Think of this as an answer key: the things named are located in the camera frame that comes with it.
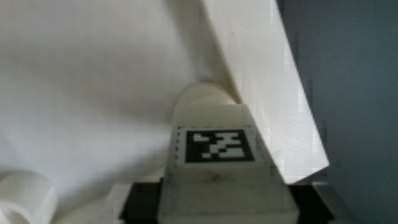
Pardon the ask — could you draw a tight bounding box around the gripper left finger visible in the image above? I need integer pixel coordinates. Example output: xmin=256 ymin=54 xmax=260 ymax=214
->
xmin=120 ymin=182 xmax=162 ymax=224

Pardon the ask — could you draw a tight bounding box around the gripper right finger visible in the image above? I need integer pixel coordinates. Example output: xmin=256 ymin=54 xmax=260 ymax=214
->
xmin=290 ymin=185 xmax=335 ymax=224

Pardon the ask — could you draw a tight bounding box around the white leg with tag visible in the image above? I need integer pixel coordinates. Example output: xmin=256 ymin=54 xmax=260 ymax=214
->
xmin=159 ymin=83 xmax=299 ymax=224

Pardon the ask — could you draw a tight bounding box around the white square tabletop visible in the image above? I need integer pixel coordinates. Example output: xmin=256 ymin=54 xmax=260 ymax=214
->
xmin=0 ymin=0 xmax=329 ymax=224

